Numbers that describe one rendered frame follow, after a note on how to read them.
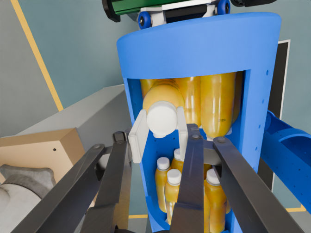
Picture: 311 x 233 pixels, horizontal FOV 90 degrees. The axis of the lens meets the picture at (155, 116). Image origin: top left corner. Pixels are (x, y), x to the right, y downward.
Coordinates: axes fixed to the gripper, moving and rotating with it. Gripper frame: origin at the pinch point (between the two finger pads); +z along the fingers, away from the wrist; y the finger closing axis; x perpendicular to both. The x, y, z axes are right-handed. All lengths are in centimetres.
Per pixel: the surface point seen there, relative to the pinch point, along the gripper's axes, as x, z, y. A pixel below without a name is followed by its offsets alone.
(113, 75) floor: -4, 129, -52
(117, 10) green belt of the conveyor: 21.8, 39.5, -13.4
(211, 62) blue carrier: 6.2, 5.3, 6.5
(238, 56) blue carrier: 6.5, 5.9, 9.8
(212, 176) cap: -22.8, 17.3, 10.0
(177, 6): 16.6, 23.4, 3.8
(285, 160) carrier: -49, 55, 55
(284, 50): 1, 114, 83
